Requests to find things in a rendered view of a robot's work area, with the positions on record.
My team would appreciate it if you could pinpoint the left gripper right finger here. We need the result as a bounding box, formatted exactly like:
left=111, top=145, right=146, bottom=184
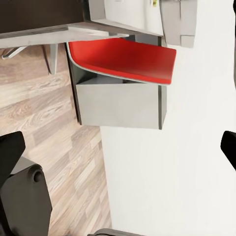
left=220, top=131, right=236, bottom=170

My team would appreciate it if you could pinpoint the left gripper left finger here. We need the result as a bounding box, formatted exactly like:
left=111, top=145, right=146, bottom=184
left=0, top=131, right=26, bottom=190

